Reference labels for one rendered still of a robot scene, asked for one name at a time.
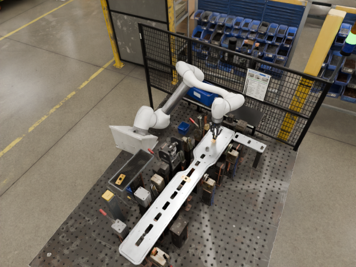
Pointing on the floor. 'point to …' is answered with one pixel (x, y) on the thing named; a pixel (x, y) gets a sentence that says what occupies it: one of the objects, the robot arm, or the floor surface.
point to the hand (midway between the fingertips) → (214, 135)
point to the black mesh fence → (227, 77)
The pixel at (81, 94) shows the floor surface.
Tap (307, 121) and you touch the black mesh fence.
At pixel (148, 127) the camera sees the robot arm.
